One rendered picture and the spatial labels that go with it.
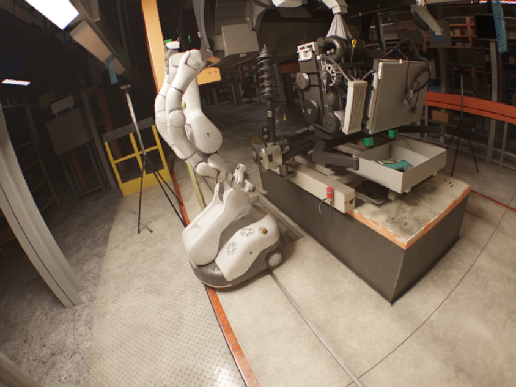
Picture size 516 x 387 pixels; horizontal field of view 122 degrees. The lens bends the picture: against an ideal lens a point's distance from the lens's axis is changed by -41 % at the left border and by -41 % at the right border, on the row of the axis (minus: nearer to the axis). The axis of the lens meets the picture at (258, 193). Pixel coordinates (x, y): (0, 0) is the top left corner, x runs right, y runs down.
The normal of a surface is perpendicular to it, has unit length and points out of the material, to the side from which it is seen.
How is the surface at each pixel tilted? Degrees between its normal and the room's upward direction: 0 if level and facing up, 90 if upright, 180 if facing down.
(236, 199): 90
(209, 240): 90
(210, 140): 90
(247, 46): 90
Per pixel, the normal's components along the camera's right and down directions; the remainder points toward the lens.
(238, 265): 0.49, 0.30
